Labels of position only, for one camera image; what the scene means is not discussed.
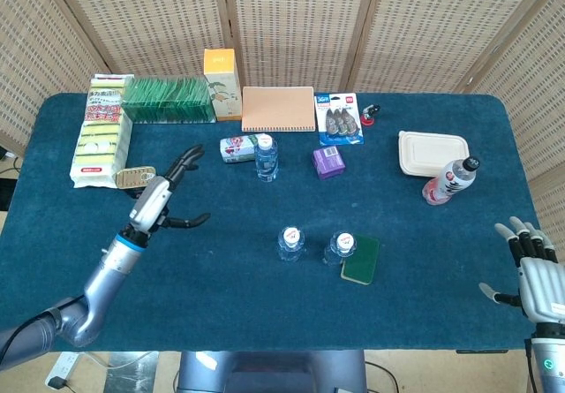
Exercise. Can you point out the tall orange white carton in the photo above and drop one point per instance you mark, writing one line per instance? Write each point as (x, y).
(223, 84)

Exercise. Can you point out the blue table mat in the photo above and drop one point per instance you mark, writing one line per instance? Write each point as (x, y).
(265, 304)

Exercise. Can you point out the white power strip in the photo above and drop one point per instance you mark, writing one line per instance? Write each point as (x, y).
(62, 368)

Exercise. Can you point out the gold lid tin can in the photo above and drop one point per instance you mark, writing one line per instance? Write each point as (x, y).
(132, 176)

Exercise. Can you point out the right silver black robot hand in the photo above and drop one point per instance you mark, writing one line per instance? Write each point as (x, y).
(543, 289)

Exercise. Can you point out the clear box green tea packets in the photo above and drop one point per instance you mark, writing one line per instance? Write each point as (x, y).
(167, 99)

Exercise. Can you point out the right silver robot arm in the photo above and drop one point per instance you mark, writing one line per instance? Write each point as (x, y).
(547, 366)

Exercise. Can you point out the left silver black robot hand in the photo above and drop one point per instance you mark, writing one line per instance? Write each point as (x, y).
(152, 203)

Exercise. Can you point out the pink drink bottle black cap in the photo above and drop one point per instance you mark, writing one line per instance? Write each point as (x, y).
(450, 181)

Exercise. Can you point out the black box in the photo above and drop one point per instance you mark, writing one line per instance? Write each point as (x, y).
(4, 194)

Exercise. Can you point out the white green tissue pack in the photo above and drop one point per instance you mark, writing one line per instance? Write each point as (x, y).
(236, 148)

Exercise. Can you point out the small purple box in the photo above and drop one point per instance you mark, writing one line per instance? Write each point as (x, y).
(329, 163)

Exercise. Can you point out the woven folding screen panel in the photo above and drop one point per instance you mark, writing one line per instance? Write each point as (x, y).
(145, 22)
(432, 26)
(35, 57)
(296, 26)
(529, 79)

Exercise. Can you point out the small clear water bottle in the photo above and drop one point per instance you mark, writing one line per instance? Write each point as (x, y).
(291, 236)
(344, 243)
(266, 161)

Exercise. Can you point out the orange spiral notebook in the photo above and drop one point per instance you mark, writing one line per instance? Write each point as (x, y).
(278, 108)

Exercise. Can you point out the correction tape blister pack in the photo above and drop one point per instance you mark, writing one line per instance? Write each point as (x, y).
(339, 121)

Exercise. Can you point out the black plug adapter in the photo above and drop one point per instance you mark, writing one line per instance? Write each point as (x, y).
(56, 383)

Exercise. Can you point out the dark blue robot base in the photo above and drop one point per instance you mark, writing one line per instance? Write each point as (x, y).
(265, 371)

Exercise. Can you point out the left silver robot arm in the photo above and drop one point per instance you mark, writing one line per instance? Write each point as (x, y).
(110, 269)

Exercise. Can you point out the silver metal table foot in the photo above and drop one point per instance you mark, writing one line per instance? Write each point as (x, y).
(132, 375)

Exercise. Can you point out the green scouring sponge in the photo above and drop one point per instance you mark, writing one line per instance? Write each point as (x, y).
(362, 262)

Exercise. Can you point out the beige lidded food container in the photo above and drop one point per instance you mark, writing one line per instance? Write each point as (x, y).
(430, 150)

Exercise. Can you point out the yellow sponge multipack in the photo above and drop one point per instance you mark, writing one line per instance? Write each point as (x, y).
(99, 141)

